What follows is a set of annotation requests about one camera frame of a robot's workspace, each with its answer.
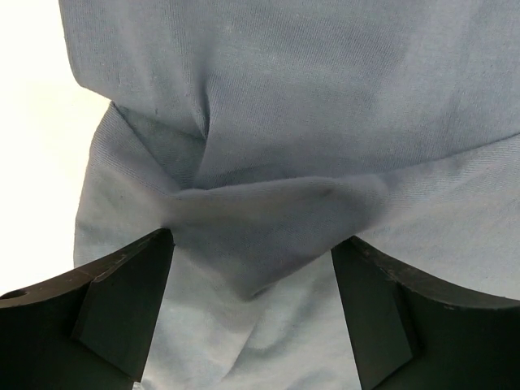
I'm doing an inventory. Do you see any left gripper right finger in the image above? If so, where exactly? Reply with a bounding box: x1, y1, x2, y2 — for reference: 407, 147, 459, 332
331, 237, 519, 389

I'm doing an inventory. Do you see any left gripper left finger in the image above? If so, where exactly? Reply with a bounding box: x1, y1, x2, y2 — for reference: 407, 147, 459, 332
1, 229, 175, 390

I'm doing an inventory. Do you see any grey-blue t shirt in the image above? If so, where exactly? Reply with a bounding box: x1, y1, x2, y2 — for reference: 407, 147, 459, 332
59, 1, 519, 389

